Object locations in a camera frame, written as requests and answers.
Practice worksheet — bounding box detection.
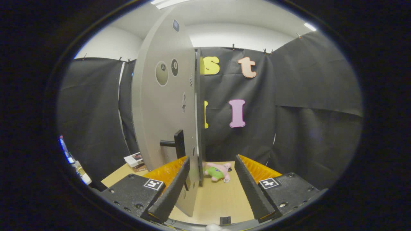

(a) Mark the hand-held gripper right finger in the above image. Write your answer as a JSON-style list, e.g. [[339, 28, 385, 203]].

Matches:
[[234, 155, 328, 224]]

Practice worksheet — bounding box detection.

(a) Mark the black backdrop cloth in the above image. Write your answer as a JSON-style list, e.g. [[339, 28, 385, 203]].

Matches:
[[57, 30, 364, 191]]

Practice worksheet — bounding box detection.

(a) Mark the blue and white object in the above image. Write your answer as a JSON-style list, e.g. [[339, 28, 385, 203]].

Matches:
[[59, 135, 92, 185]]

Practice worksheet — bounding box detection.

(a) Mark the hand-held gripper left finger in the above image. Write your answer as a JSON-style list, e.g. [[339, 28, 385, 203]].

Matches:
[[96, 156, 190, 224]]

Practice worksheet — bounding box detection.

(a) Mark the white printed booklet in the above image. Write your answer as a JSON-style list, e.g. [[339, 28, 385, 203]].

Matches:
[[124, 152, 144, 168]]

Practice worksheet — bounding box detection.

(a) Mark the grey shoe cabinet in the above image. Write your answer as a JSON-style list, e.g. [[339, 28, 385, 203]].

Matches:
[[194, 48, 206, 187]]

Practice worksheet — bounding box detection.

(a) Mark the pink plush toy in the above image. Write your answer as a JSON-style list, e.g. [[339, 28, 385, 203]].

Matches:
[[205, 162, 232, 183]]

